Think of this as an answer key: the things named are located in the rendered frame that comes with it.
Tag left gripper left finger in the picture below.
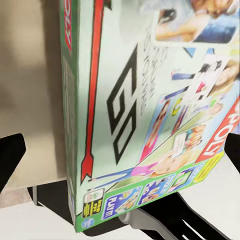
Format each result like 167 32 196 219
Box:
0 133 26 193

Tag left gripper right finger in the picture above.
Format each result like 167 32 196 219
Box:
224 132 240 173

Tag board game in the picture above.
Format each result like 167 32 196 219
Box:
59 0 240 233

